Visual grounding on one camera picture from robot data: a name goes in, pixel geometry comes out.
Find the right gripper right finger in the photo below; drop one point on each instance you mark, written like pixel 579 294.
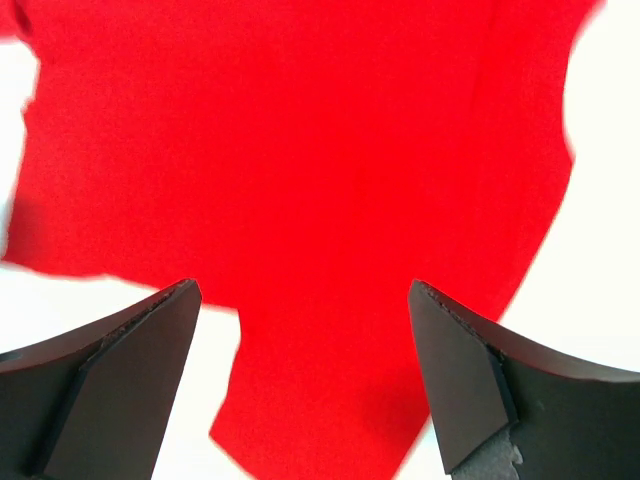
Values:
pixel 505 407

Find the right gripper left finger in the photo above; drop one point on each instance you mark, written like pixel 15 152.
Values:
pixel 94 402

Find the red t shirt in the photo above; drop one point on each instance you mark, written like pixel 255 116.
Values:
pixel 304 161

